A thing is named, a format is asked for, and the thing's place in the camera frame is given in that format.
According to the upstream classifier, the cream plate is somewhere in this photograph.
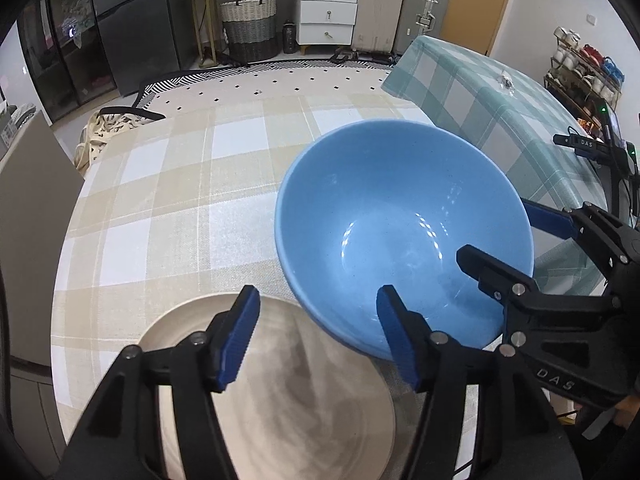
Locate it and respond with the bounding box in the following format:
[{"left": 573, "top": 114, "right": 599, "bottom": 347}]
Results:
[{"left": 136, "top": 292, "right": 398, "bottom": 480}]

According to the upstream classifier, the large blue bowl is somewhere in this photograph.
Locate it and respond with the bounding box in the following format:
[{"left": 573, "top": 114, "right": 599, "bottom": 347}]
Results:
[{"left": 274, "top": 119, "right": 535, "bottom": 360}]

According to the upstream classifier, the person's right hand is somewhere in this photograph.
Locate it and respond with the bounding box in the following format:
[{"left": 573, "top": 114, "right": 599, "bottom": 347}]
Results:
[{"left": 614, "top": 394, "right": 640, "bottom": 429}]

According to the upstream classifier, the teal checked tablecloth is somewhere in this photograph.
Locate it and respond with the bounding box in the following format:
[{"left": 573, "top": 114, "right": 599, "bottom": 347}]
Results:
[{"left": 380, "top": 34, "right": 616, "bottom": 297}]

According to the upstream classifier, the shelf rack with cups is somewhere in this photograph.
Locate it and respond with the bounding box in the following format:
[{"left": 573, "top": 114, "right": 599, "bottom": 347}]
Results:
[{"left": 544, "top": 26, "right": 625, "bottom": 129}]

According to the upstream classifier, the grey cabinet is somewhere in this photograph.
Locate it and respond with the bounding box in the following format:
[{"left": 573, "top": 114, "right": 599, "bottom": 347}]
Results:
[{"left": 1, "top": 112, "right": 84, "bottom": 477}]

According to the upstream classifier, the patterned fabric bag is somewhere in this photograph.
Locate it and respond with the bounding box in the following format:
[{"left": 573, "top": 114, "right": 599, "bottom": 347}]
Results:
[{"left": 73, "top": 106, "right": 165, "bottom": 177}]

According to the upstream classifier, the dotted white rug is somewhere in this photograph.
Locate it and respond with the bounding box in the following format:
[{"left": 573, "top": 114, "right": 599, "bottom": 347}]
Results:
[{"left": 136, "top": 58, "right": 392, "bottom": 117}]

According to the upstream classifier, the silver suitcase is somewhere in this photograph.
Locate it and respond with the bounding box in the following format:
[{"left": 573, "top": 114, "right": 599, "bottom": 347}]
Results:
[{"left": 393, "top": 0, "right": 449, "bottom": 55}]

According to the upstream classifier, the black bottle on floor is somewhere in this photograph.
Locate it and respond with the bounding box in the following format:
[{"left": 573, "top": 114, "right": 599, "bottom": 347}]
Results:
[{"left": 282, "top": 22, "right": 298, "bottom": 54}]

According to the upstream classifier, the beige suitcase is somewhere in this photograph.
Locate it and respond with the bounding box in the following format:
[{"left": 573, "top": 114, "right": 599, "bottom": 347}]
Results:
[{"left": 352, "top": 0, "right": 402, "bottom": 53}]

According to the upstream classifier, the woven laundry basket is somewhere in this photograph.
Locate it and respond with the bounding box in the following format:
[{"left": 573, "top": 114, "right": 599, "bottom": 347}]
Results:
[{"left": 220, "top": 0, "right": 279, "bottom": 63}]

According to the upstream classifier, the dark glass cabinet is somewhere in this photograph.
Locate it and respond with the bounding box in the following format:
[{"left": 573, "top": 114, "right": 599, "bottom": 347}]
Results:
[{"left": 17, "top": 0, "right": 115, "bottom": 122}]

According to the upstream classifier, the black refrigerator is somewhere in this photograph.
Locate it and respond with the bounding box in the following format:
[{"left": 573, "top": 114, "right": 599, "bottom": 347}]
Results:
[{"left": 92, "top": 0, "right": 179, "bottom": 96}]

